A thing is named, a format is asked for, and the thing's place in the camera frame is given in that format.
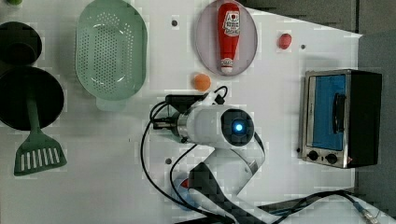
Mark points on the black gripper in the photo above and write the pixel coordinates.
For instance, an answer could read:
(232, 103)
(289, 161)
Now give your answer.
(169, 123)

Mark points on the orange toy fruit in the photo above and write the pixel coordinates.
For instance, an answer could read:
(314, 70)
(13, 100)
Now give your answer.
(202, 82)

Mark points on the small red toy in bowl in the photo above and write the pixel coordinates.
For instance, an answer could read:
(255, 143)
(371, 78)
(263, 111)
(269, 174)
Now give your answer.
(185, 183)

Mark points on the blue bowl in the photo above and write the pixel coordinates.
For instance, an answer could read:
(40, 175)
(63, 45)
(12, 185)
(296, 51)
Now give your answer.
(180, 193)

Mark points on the green perforated colander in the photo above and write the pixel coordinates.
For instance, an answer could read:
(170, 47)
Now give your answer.
(111, 52)

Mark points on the red ketchup bottle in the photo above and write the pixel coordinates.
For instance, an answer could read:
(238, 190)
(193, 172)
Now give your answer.
(228, 21)

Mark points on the green slotted spatula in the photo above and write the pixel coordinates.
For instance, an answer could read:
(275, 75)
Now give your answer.
(38, 152)

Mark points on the red strawberry toy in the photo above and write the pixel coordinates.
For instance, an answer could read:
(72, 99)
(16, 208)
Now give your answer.
(284, 41)

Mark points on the large black pan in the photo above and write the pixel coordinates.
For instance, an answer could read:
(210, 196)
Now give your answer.
(48, 92)

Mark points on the small black pot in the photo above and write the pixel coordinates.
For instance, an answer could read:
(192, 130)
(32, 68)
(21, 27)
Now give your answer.
(20, 44)

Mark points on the silver black toaster oven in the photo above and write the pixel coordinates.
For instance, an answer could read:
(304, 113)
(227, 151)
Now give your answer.
(341, 118)

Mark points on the small green object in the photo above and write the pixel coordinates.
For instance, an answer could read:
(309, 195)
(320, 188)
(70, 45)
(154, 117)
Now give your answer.
(14, 2)

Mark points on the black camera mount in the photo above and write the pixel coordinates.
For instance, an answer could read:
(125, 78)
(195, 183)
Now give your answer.
(181, 103)

